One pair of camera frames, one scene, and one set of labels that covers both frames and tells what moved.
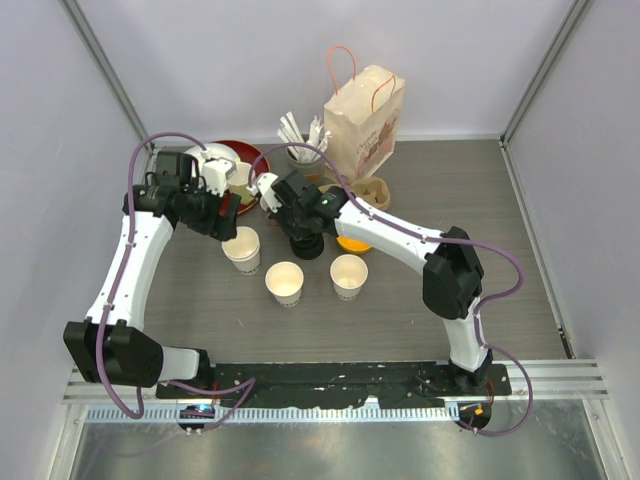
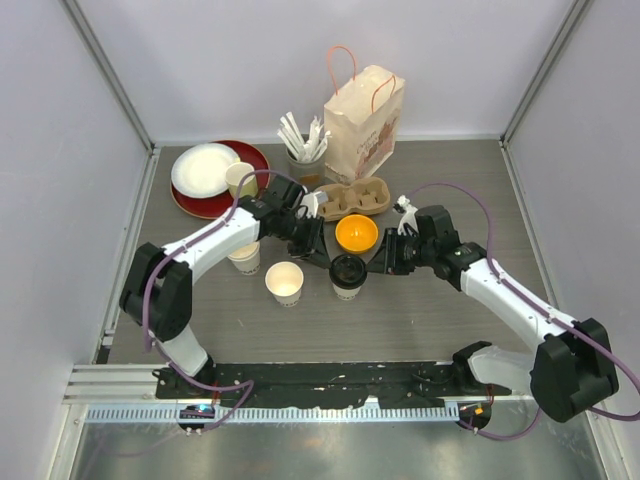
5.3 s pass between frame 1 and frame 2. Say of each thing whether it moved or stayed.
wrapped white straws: stayed
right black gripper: moved
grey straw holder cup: stayed
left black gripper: moved
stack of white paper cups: stayed
